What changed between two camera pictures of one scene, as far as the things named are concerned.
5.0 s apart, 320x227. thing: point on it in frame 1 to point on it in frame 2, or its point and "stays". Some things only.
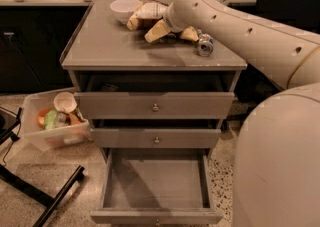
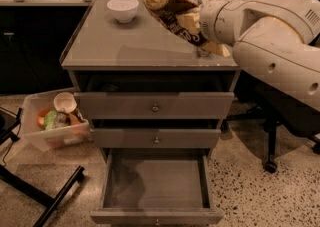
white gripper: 172,18 to 210,21
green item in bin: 50,120 stays
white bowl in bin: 65,101 stays
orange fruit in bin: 40,118 stays
